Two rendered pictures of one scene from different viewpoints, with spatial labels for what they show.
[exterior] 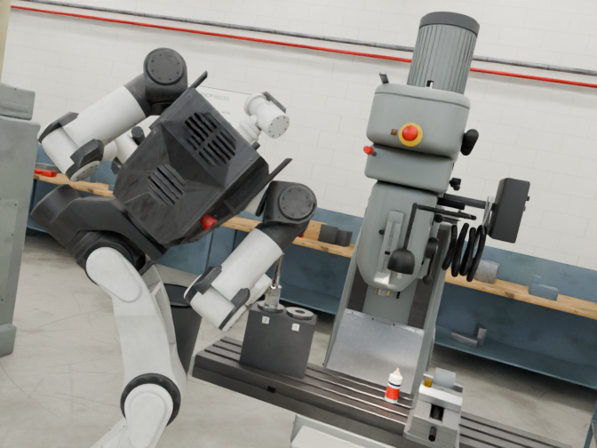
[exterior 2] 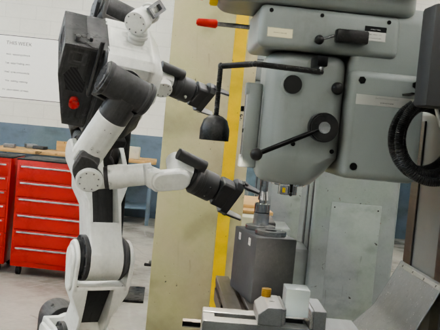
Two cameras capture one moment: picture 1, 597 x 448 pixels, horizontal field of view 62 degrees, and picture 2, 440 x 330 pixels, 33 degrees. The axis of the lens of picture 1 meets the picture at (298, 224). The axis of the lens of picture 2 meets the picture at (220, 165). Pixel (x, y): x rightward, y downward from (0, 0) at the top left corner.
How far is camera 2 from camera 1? 2.14 m
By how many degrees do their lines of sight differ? 70
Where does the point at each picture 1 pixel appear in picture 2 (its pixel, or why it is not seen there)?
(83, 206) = not seen: hidden behind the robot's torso
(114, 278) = (69, 158)
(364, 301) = (413, 249)
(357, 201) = not seen: outside the picture
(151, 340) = (86, 207)
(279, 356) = (243, 277)
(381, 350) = (398, 313)
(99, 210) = not seen: hidden behind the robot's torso
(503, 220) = (419, 73)
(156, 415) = (71, 262)
